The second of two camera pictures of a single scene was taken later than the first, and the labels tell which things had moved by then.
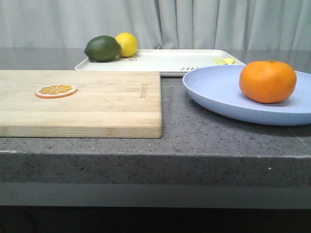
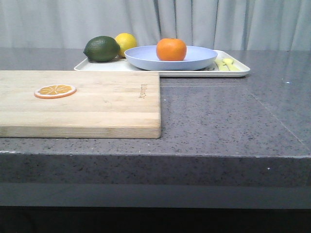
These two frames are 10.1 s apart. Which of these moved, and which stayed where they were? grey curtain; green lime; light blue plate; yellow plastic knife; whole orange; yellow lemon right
Moved: whole orange; light blue plate
Stayed: grey curtain; green lime; yellow lemon right; yellow plastic knife
